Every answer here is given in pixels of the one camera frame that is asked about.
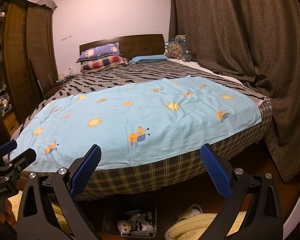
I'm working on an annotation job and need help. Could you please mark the dark chair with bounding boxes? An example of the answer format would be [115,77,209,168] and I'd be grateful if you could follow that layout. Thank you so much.
[30,57,59,98]

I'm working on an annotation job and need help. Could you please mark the light blue printed sheet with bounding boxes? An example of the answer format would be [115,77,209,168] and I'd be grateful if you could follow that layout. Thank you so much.
[9,77,262,173]

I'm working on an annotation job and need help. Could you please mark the dark wooden headboard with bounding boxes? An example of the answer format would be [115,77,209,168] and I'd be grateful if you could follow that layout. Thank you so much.
[79,34,165,60]

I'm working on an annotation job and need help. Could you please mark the wooden wardrobe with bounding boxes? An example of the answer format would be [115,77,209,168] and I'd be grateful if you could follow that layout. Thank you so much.
[0,0,59,140]

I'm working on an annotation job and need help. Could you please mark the red plaid pillow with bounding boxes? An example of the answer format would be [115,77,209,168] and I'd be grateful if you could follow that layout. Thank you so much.
[80,56,129,72]

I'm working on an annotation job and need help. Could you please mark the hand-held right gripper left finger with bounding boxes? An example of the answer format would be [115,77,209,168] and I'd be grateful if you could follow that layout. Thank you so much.
[16,144,102,240]

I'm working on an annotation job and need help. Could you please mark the light blue pillow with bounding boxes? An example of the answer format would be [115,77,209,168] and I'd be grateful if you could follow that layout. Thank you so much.
[129,54,168,64]

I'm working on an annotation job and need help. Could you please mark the white slipper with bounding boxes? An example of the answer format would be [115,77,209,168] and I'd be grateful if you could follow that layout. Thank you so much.
[177,204,202,220]

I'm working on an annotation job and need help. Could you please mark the person's left hand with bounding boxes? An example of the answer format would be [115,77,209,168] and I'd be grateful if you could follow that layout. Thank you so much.
[2,199,18,229]

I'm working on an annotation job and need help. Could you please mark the grey plush toy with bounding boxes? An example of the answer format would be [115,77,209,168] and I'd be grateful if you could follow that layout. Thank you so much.
[117,220,133,235]

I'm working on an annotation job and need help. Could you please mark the purple printed pillow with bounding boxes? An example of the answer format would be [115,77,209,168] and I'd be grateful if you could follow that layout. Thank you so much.
[76,42,122,63]

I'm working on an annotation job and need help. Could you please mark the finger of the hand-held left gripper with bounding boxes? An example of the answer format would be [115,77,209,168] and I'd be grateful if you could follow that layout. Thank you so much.
[4,148,37,179]
[0,140,18,160]

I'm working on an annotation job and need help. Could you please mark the brown curtain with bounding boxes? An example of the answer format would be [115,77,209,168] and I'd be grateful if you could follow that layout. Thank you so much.
[168,0,300,184]

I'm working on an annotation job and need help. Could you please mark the log print cushion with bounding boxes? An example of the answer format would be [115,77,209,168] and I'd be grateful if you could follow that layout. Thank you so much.
[168,39,187,60]

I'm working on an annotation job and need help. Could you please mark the plaid-covered bed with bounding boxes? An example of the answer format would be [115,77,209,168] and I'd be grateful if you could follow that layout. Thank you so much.
[75,102,274,202]

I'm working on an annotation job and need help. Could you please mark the black bin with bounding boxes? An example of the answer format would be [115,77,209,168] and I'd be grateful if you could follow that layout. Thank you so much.
[102,200,157,238]

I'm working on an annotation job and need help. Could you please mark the yellow fluffy rug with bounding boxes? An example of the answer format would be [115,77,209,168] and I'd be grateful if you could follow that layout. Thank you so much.
[7,190,248,240]

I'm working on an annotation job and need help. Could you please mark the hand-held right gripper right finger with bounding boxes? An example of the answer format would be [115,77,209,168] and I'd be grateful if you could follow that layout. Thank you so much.
[200,144,284,240]

